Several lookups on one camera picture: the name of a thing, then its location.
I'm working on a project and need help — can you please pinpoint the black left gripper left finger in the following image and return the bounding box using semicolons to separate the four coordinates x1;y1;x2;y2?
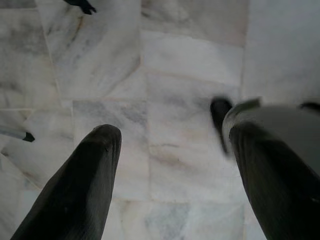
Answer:
9;124;123;240

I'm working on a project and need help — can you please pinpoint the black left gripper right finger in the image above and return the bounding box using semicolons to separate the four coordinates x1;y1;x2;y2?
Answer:
228;124;320;240

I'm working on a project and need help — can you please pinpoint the grey robot left leg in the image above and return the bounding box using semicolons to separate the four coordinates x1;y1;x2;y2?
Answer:
221;97;320;176

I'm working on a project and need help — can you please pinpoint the black robot right foot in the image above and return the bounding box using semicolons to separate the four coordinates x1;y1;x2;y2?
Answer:
299;101;320;111

